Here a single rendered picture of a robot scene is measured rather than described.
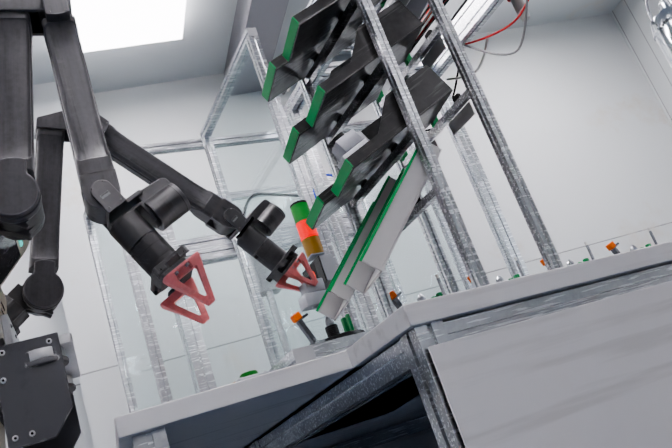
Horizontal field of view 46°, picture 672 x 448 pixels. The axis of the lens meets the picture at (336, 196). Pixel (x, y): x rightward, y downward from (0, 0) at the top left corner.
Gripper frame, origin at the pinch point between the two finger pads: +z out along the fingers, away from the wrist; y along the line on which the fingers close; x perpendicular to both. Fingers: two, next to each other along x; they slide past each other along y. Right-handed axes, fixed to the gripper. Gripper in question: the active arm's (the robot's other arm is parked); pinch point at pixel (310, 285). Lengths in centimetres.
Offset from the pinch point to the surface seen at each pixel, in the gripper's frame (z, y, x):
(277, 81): -33.5, -28.4, -18.7
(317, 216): -9.0, -27.2, 2.1
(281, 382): 1, -53, 47
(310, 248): -4.5, 16.3, -18.6
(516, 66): 40, 174, -326
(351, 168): -9.7, -47.7, 3.3
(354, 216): -2.5, -21.6, -7.7
